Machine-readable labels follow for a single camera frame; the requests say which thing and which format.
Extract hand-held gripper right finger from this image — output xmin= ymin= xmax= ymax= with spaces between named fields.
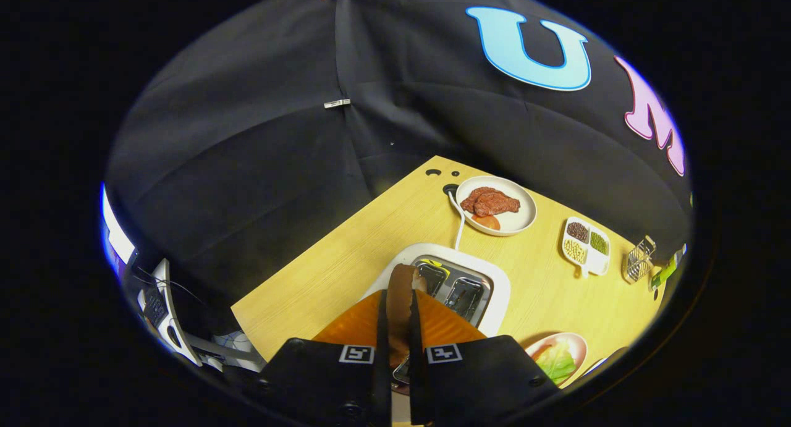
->
xmin=408 ymin=289 xmax=560 ymax=426

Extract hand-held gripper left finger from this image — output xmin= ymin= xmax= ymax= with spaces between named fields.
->
xmin=263 ymin=289 xmax=394 ymax=426

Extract green lettuce leaf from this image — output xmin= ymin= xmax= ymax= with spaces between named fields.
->
xmin=536 ymin=340 xmax=577 ymax=383

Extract toasted bread slice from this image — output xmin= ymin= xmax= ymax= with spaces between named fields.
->
xmin=386 ymin=264 xmax=428 ymax=369

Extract white toaster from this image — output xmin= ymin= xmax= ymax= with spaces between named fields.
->
xmin=362 ymin=242 xmax=512 ymax=338

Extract pink plate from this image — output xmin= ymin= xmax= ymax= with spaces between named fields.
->
xmin=524 ymin=332 xmax=588 ymax=387

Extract white square plate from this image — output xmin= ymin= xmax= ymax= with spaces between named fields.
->
xmin=580 ymin=348 xmax=626 ymax=378

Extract white round plate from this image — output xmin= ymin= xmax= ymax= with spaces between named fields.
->
xmin=455 ymin=175 xmax=538 ymax=237

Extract white divided bean dish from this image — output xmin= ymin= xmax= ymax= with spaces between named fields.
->
xmin=561 ymin=216 xmax=611 ymax=278

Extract brown meat slices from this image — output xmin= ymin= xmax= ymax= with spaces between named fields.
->
xmin=460 ymin=187 xmax=521 ymax=218

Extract white device with keypad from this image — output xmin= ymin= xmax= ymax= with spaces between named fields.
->
xmin=137 ymin=258 xmax=201 ymax=367

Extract green label plastic bottle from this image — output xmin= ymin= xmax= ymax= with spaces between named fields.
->
xmin=649 ymin=245 xmax=687 ymax=290

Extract black backdrop cloth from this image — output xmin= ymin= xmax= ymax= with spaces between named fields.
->
xmin=105 ymin=0 xmax=693 ymax=338

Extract white toaster cable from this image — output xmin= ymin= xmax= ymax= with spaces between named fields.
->
xmin=446 ymin=189 xmax=465 ymax=250

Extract metal wire utensil holder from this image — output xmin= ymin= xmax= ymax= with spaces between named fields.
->
xmin=623 ymin=235 xmax=657 ymax=284

